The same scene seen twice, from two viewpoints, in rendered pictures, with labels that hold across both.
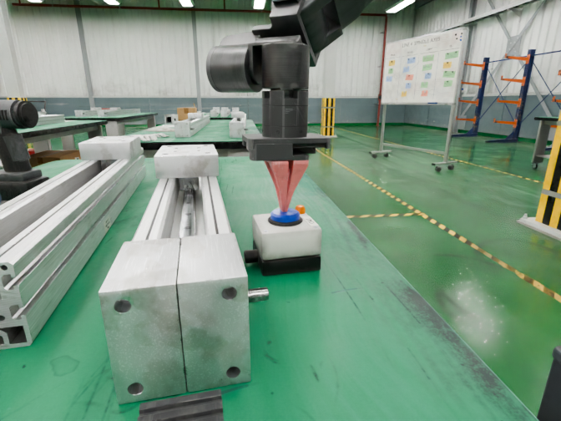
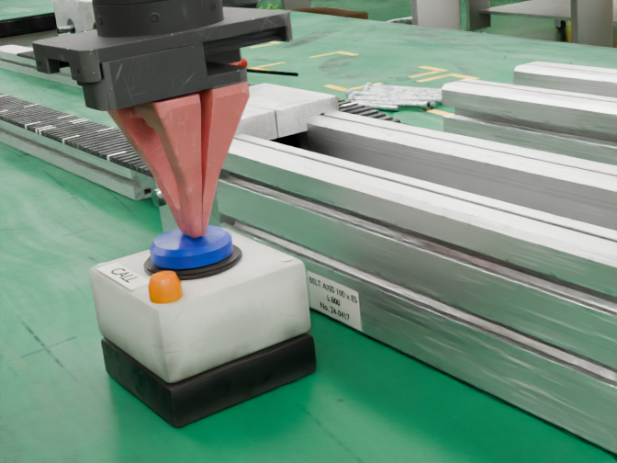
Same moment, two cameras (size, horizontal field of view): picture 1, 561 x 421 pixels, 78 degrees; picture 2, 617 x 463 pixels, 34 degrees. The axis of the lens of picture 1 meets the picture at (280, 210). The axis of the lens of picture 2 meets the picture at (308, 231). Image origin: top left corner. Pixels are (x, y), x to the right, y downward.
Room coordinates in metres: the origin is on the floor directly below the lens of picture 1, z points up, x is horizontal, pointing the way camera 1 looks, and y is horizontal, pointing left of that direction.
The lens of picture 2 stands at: (0.90, -0.11, 1.00)
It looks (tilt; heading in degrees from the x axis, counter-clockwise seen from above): 19 degrees down; 160
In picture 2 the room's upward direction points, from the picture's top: 6 degrees counter-clockwise
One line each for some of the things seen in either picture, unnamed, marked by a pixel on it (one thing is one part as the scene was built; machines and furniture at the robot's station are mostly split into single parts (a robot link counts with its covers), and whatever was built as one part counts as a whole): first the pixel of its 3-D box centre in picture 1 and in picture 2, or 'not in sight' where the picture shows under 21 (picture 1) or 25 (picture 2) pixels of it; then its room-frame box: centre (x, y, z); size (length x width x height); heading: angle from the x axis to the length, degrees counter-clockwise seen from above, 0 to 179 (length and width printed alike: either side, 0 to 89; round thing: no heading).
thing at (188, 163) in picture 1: (189, 166); not in sight; (0.69, 0.18, 0.87); 0.16 x 0.11 x 0.07; 13
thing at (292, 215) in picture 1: (285, 217); (192, 254); (0.45, -0.01, 0.84); 0.04 x 0.04 x 0.02
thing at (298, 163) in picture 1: (275, 177); (201, 134); (0.45, 0.01, 0.90); 0.07 x 0.07 x 0.09; 13
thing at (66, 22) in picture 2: not in sight; (87, 25); (-0.84, 0.16, 0.83); 0.11 x 0.10 x 0.10; 107
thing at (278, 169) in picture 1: (293, 176); (155, 146); (0.45, -0.02, 0.90); 0.07 x 0.07 x 0.09; 13
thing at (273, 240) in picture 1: (279, 240); (216, 310); (0.45, 0.00, 0.81); 0.10 x 0.08 x 0.06; 103
